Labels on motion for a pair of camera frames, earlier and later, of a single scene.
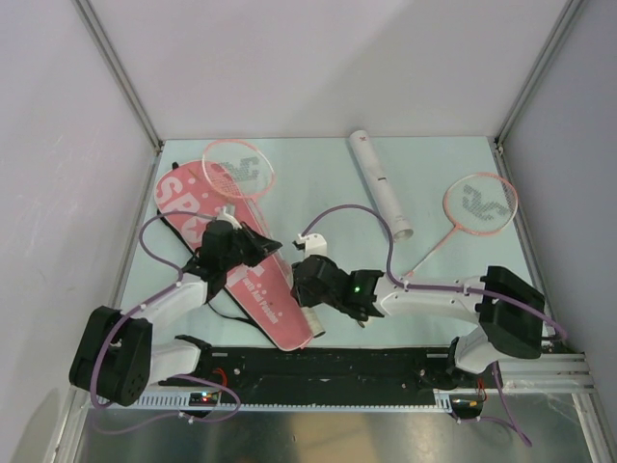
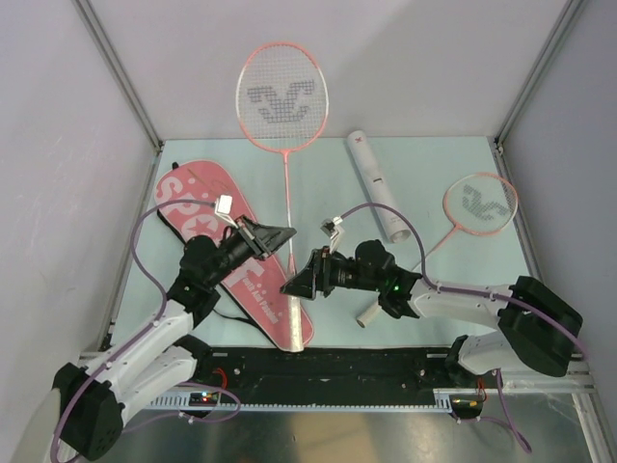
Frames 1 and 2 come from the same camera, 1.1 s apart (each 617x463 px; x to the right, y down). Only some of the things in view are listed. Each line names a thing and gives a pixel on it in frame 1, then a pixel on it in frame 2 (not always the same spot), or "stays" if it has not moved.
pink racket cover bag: x=189 y=195 stays
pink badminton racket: x=239 y=170 -> x=282 y=96
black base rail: x=255 y=369 stays
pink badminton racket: x=476 y=204 stays
